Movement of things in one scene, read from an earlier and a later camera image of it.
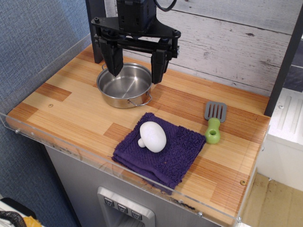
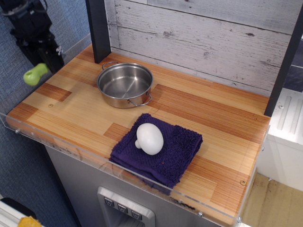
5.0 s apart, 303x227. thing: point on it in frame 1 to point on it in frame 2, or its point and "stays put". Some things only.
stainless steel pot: (131, 87) stays put
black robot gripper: (134, 27) to (31, 22)
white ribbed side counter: (286, 121) stays put
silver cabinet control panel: (116, 210) stays put
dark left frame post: (96, 9) stays put
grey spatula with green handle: (215, 112) to (32, 77)
